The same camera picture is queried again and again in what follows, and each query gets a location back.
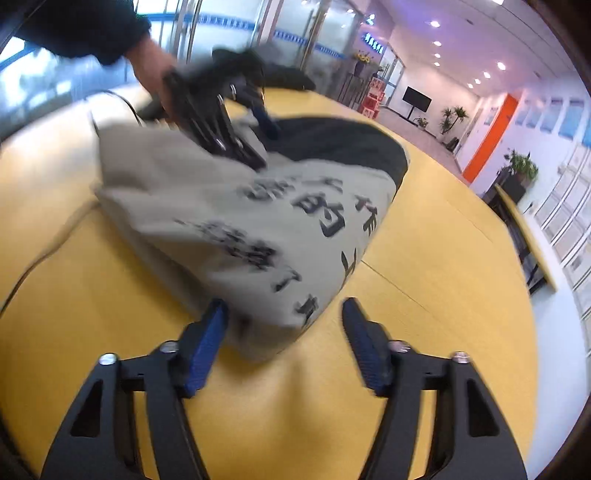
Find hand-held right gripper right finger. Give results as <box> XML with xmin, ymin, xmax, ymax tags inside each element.
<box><xmin>341</xmin><ymin>296</ymin><xmax>529</xmax><ymax>480</ymax></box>

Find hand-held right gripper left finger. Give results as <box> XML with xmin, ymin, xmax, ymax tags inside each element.
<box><xmin>39</xmin><ymin>298</ymin><xmax>230</xmax><ymax>480</ymax></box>

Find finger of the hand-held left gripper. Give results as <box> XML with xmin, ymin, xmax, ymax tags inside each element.
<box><xmin>230</xmin><ymin>84</ymin><xmax>282</xmax><ymax>140</ymax></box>
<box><xmin>177</xmin><ymin>93</ymin><xmax>269</xmax><ymax>169</ymax></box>

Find grey printed t-shirt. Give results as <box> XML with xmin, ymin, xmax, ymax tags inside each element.
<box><xmin>92</xmin><ymin>113</ymin><xmax>411</xmax><ymax>363</ymax></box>

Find person's left forearm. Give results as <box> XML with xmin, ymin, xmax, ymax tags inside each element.
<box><xmin>18</xmin><ymin>0</ymin><xmax>154</xmax><ymax>66</ymax></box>

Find person's left hand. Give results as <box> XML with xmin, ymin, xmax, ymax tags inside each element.
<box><xmin>124</xmin><ymin>36</ymin><xmax>180</xmax><ymax>101</ymax></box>

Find glass door with blue stripe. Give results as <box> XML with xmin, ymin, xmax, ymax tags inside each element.
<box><xmin>272</xmin><ymin>0</ymin><xmax>352</xmax><ymax>89</ymax></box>

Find stack of red boxes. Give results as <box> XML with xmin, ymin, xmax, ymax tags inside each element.
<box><xmin>359</xmin><ymin>76</ymin><xmax>387</xmax><ymax>119</ymax></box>

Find black television screen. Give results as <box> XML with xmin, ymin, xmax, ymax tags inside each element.
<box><xmin>403</xmin><ymin>86</ymin><xmax>433</xmax><ymax>121</ymax></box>

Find tall potted palm plant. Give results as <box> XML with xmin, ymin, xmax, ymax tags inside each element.
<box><xmin>438</xmin><ymin>105</ymin><xmax>470</xmax><ymax>137</ymax></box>

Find yellow side counter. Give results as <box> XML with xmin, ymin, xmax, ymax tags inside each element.
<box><xmin>481</xmin><ymin>182</ymin><xmax>559</xmax><ymax>295</ymax></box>

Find row of ceiling lights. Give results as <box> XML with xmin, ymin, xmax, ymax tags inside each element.
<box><xmin>427</xmin><ymin>17</ymin><xmax>509</xmax><ymax>88</ymax></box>

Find leafy plant in black pot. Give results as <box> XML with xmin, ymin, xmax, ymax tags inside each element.
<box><xmin>498</xmin><ymin>148</ymin><xmax>540</xmax><ymax>205</ymax></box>

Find black cable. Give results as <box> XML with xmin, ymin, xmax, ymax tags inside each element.
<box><xmin>0</xmin><ymin>89</ymin><xmax>141</xmax><ymax>320</ymax></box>

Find wall of framed documents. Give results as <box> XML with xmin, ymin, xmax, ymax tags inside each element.
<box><xmin>530</xmin><ymin>142</ymin><xmax>591</xmax><ymax>324</ymax></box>

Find blue wall poster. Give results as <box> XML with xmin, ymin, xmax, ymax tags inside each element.
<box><xmin>526</xmin><ymin>98</ymin><xmax>546</xmax><ymax>130</ymax></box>
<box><xmin>539</xmin><ymin>98</ymin><xmax>565</xmax><ymax>134</ymax></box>
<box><xmin>558</xmin><ymin>98</ymin><xmax>586</xmax><ymax>139</ymax></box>

